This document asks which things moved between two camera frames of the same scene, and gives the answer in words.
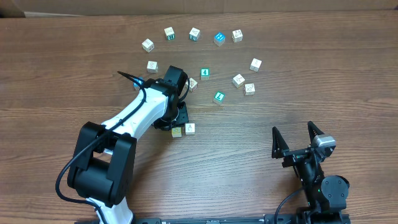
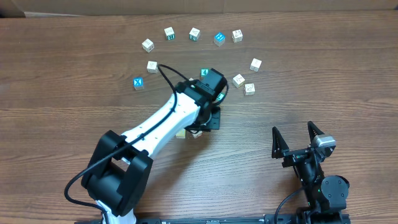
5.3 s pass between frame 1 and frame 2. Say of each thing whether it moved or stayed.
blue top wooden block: stayed
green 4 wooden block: stayed
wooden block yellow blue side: stayed
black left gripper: moved
